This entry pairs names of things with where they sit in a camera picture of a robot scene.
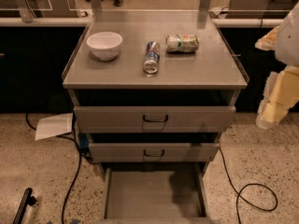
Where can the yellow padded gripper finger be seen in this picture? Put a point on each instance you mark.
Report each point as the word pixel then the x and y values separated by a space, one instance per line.
pixel 280 94
pixel 268 41

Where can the blue silver redbull can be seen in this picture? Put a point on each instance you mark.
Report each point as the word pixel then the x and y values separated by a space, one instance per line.
pixel 152 57

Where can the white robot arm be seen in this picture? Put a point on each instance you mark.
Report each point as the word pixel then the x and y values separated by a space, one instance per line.
pixel 287 47

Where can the crushed green white can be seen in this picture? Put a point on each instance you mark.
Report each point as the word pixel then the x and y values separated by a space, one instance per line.
pixel 182 43

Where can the grey top drawer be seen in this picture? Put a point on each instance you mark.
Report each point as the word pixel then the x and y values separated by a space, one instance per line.
pixel 154 119

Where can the grey drawer cabinet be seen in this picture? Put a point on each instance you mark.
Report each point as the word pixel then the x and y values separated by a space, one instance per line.
pixel 208 77

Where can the grey middle drawer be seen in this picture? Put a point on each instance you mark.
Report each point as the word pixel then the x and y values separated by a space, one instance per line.
pixel 153 152

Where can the grey open bottom drawer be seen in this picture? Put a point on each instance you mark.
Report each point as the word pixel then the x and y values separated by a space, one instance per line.
pixel 165 195

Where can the white ceramic bowl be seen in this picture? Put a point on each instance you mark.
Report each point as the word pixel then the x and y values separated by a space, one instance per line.
pixel 105 46

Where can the white paper sheet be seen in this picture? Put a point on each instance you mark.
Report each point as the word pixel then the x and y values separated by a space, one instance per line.
pixel 54 126

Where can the black bar on floor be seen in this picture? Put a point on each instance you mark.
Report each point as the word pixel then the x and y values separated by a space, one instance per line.
pixel 27 200

